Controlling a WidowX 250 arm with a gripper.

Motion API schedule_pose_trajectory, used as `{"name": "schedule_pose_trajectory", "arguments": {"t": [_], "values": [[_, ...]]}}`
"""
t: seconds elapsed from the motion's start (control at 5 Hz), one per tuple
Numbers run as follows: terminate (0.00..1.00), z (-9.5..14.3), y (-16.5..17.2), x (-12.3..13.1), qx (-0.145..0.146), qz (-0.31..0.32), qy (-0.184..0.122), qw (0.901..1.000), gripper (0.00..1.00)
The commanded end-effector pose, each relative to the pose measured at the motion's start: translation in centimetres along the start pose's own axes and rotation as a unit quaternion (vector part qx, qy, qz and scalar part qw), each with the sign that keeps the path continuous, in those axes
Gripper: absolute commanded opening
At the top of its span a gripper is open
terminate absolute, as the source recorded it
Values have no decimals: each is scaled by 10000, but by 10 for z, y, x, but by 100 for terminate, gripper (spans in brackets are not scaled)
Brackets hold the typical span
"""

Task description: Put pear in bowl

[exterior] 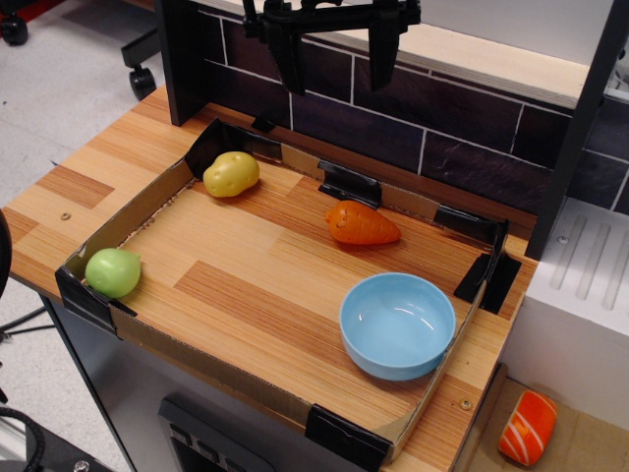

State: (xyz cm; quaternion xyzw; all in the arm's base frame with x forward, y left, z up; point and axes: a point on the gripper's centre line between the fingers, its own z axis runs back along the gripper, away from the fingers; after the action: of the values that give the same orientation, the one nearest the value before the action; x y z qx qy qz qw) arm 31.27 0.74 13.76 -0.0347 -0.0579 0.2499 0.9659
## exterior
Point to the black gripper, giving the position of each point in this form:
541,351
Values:
281,25

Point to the green toy pear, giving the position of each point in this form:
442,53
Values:
113,272

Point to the light blue bowl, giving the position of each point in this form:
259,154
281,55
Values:
396,326

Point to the yellow toy potato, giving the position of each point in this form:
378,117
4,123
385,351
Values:
231,174

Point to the orange toy carrot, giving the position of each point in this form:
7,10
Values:
354,223

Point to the black office chair base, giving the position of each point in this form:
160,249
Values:
141,79

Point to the cardboard fence with black tape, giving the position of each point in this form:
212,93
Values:
239,298

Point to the black caster wheel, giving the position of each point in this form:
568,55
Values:
14,30

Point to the white toy sink drainboard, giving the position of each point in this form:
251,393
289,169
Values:
570,338

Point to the black oven control panel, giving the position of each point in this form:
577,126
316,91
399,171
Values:
206,436

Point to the orange salmon sushi toy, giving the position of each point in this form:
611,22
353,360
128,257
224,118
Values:
527,433

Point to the black upright post left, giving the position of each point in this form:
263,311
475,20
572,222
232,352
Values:
179,32

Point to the dark grey upright post right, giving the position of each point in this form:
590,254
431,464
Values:
612,41

